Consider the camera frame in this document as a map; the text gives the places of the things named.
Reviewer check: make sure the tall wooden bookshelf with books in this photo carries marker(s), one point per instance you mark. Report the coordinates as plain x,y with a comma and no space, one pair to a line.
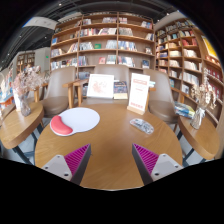
100,36

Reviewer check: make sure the stack of colourful books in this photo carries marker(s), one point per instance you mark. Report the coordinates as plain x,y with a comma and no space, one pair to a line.
184,110

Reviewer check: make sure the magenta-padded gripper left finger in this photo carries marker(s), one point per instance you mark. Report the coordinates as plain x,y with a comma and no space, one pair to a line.
74,160

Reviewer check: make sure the white sign on wooden base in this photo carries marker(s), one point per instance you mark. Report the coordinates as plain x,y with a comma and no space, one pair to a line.
138,90

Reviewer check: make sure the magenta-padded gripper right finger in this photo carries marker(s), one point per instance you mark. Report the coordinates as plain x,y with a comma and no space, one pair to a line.
148,160

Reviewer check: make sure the white hanging ceiling panel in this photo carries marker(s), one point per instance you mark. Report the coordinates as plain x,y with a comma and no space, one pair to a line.
41,22

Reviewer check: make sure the small distant wooden bookshelf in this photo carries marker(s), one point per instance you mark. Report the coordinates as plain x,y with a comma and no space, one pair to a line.
26,61

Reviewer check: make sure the dark covered book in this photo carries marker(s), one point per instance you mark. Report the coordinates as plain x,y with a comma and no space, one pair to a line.
120,89

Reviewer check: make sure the round wooden side table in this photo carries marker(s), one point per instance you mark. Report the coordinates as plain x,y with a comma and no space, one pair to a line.
20,124
200,140

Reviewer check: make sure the light blue flat books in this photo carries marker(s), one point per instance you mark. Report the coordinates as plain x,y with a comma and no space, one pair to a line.
152,84

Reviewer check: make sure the transparent computer mouse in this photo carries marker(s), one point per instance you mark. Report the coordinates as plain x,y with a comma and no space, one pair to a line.
141,125

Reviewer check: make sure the white mouse pad red rest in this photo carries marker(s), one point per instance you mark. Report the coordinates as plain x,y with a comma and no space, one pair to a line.
81,118

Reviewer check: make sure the brown cushioned wooden armchair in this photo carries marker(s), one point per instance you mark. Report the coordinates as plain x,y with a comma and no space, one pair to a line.
160,96
58,86
111,69

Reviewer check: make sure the white framed floral picture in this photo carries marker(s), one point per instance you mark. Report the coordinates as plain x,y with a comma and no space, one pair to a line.
100,86

